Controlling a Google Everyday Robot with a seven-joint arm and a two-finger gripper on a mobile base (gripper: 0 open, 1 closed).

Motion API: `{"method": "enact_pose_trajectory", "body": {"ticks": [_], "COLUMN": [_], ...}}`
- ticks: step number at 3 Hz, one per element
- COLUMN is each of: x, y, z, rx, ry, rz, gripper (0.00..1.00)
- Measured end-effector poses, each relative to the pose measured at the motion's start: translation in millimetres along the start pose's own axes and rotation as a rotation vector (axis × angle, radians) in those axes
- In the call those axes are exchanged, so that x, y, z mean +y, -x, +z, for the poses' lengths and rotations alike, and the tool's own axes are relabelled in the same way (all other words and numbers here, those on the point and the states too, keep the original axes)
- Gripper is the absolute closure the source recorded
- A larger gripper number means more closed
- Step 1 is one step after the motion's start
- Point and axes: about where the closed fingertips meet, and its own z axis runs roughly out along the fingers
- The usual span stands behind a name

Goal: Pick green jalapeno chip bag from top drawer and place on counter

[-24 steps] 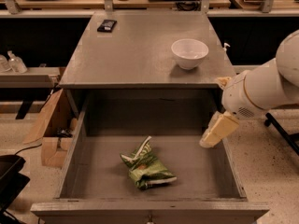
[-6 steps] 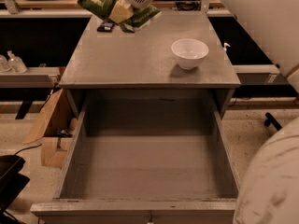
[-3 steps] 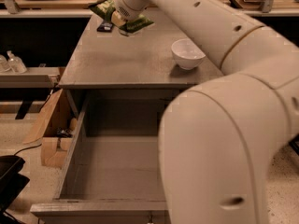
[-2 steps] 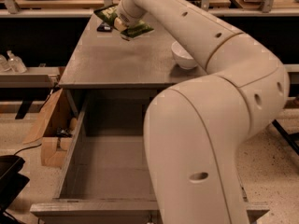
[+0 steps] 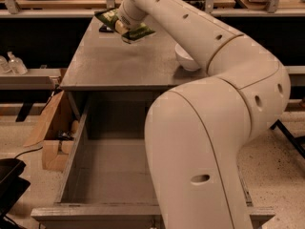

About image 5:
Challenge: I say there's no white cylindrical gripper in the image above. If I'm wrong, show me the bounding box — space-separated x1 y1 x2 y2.
115 0 147 35

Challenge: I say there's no green jalapeno chip bag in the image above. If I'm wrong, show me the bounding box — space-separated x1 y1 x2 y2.
94 9 155 44

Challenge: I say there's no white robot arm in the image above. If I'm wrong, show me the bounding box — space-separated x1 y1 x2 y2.
119 0 291 229

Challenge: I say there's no grey cabinet with counter top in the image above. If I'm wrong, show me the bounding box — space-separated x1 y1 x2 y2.
60 10 247 122

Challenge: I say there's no open grey top drawer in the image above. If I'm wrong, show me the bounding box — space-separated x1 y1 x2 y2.
32 94 273 229

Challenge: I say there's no small black snack packet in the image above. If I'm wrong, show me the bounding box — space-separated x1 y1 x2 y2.
99 24 114 33

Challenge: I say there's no white ceramic bowl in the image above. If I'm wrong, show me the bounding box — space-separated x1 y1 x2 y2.
174 44 200 72

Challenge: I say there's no clear sanitizer pump bottle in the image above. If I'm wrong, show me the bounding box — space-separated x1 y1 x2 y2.
8 52 28 75

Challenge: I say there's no open cardboard box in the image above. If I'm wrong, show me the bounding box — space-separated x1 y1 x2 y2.
24 91 78 172

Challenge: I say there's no clear plastic bottle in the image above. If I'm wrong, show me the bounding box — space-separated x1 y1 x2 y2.
0 55 11 73

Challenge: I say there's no black bin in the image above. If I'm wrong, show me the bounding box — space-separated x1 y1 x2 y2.
0 158 31 219

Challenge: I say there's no black metal stand leg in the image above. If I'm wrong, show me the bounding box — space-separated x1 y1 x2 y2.
271 120 305 158

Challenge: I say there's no black floor cable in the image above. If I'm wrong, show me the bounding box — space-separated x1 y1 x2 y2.
13 146 44 160

